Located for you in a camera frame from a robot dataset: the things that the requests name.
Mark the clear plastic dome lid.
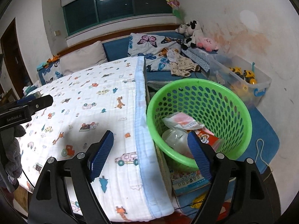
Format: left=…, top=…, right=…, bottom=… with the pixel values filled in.
left=162, top=129, right=193, bottom=158

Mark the pink plastic snack bag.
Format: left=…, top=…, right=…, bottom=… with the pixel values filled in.
left=162, top=112, right=205, bottom=131

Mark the grey gloved left hand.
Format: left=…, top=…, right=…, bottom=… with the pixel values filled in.
left=1, top=125, right=26, bottom=193

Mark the dark wooden door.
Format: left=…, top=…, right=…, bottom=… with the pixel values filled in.
left=1, top=19, right=32, bottom=98

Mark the orange toy on headboard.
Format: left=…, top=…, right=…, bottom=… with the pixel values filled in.
left=36, top=55, right=59, bottom=71

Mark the butterfly print pillow left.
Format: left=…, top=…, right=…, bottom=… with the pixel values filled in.
left=38, top=60, right=63, bottom=85

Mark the butterfly print pillow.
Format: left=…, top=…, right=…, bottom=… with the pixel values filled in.
left=128, top=33, right=182, bottom=72
left=38, top=60, right=63, bottom=85

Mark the blue mattress sheet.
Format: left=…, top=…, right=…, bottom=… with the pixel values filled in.
left=102, top=31, right=280, bottom=215

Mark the children picture book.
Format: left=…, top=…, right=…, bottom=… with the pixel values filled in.
left=170, top=170, right=209, bottom=196

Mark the beige pillow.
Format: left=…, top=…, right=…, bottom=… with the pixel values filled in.
left=60, top=41, right=108, bottom=75

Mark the white cartoon print blanket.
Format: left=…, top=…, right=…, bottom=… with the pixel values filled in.
left=18, top=57, right=174, bottom=222

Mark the green plastic mesh basket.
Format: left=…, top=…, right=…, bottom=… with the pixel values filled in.
left=147, top=78, right=252, bottom=172

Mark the blue headboard cushion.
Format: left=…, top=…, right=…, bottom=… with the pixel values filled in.
left=102, top=37, right=129, bottom=62

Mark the clear plastic toy bin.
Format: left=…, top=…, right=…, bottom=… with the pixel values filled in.
left=207, top=54, right=272, bottom=108

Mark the yellow toy truck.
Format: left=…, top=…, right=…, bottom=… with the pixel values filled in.
left=229, top=67, right=257, bottom=84

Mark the butterfly print pillow right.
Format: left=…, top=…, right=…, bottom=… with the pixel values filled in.
left=128, top=33, right=182, bottom=72

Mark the beige patterned clothing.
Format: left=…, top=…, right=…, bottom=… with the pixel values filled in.
left=167, top=49, right=200, bottom=78

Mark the grey patterned folded cloth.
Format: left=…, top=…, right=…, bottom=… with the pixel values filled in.
left=184, top=48, right=210, bottom=73

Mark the dark window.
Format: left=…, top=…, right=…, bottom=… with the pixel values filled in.
left=62, top=0, right=172, bottom=35

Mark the pink plush toy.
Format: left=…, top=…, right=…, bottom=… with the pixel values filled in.
left=196, top=37, right=218, bottom=52

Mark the black white plush cow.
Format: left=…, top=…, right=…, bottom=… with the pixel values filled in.
left=175, top=20, right=204, bottom=51

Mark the colourful paper wall decoration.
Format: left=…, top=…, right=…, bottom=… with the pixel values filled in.
left=166, top=0, right=183, bottom=20

